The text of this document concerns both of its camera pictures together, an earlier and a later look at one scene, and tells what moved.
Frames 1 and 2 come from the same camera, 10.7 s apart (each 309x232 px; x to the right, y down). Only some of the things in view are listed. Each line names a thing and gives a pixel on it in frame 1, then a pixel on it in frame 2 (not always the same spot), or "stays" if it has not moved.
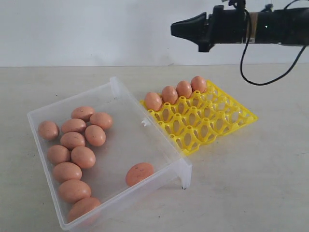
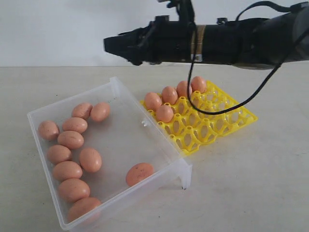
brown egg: [184, 89] stays
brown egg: [198, 83] stays
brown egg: [152, 101] stays
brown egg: [94, 135] -> [164, 113]
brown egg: [169, 94] stays
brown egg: [101, 119] -> [100, 111]
